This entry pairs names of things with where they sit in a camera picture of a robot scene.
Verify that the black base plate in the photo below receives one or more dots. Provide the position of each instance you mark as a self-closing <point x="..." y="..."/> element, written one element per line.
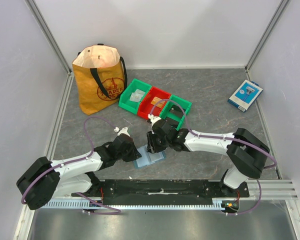
<point x="162" y="191"/>

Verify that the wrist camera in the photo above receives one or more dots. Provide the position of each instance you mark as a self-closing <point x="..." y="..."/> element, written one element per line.
<point x="152" y="119"/>
<point x="120" y="131"/>

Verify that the red plastic bin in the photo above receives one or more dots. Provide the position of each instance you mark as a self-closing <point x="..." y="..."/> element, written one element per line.
<point x="153" y="96"/>

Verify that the brown Trader Joe's paper bag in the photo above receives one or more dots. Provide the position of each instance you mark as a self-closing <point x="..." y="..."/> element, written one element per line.
<point x="101" y="77"/>

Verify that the lower black card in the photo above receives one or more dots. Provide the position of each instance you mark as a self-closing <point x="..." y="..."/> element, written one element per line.
<point x="172" y="122"/>

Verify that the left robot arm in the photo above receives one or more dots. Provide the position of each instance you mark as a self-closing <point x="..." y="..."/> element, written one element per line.
<point x="46" y="179"/>

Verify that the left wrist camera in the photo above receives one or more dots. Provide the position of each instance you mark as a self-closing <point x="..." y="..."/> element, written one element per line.
<point x="120" y="131"/>

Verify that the black card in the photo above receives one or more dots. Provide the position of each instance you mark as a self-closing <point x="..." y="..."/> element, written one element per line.
<point x="172" y="122"/>
<point x="177" y="111"/>

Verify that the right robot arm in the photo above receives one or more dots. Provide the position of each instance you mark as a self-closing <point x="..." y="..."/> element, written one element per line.
<point x="247" y="153"/>

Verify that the upper black card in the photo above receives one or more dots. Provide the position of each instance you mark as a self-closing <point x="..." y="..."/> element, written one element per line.
<point x="177" y="111"/>

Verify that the silver credit card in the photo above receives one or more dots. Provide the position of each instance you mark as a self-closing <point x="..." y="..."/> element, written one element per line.
<point x="132" y="99"/>

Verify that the blue leather card holder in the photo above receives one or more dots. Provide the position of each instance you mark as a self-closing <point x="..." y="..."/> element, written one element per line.
<point x="147" y="158"/>

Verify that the right green plastic bin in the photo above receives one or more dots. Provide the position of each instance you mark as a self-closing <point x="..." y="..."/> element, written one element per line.
<point x="186" y="105"/>

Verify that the gold card in bin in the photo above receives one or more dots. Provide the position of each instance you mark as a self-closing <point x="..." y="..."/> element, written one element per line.
<point x="158" y="102"/>

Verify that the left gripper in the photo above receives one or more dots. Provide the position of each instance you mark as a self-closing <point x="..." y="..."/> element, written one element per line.
<point x="134" y="154"/>

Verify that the green plastic bin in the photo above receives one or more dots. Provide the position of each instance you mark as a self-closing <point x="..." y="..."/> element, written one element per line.
<point x="124" y="101"/>
<point x="186" y="105"/>

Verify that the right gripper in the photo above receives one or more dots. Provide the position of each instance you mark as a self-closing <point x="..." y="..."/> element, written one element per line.
<point x="153" y="142"/>

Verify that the left green plastic bin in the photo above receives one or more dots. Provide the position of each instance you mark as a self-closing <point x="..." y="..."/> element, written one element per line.
<point x="124" y="101"/>

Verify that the blue razor box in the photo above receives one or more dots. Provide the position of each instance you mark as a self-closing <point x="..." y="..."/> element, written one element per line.
<point x="245" y="95"/>

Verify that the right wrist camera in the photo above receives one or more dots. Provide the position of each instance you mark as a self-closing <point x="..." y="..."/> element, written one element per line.
<point x="152" y="119"/>

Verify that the silver card in bin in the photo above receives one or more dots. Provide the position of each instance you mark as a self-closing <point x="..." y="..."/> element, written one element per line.
<point x="138" y="94"/>

